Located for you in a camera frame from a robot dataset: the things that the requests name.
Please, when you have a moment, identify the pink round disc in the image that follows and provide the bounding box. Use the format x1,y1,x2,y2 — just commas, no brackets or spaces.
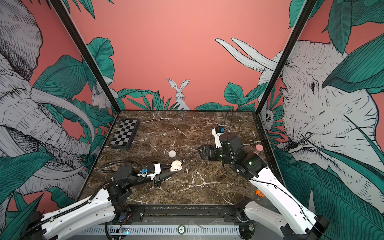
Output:
170,161,183,172

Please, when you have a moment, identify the white earbuds charging case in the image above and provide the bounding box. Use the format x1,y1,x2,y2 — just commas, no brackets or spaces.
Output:
168,150,177,158

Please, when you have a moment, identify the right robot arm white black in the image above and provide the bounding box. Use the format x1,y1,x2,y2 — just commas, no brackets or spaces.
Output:
198,125,330,240

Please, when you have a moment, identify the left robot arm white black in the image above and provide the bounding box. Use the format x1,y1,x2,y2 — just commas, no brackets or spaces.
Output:
18,160,182,240

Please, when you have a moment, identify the pink hourglass timer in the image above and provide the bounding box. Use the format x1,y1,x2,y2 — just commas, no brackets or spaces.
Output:
255,144,264,154

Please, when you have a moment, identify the black white checkerboard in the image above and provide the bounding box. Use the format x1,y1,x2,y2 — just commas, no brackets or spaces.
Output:
110,119,140,150

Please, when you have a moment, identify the small orange toy car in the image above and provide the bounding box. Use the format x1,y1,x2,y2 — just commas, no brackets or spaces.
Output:
256,190,265,198

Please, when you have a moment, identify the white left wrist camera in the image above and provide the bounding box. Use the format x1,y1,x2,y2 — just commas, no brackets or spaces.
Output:
138,164,162,180

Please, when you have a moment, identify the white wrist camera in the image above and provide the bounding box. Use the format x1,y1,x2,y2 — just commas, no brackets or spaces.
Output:
212,126,225,149
138,164,162,180

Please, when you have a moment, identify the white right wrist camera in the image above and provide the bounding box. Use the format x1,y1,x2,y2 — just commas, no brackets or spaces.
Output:
212,126,225,149

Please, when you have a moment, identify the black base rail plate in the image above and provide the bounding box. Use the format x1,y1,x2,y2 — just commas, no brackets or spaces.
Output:
116,203,301,230

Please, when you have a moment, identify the white slotted cable duct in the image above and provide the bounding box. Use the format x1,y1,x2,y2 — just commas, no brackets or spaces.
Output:
77,224,241,236

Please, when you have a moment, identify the black metal frame post right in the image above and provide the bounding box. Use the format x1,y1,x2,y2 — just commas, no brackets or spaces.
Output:
255,0,318,114

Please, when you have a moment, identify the black metal frame post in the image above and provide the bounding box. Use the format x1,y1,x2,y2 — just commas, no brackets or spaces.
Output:
49,0,121,114
255,0,318,114

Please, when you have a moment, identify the black metal frame post left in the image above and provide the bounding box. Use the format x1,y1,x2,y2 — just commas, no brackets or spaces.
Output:
49,0,121,114

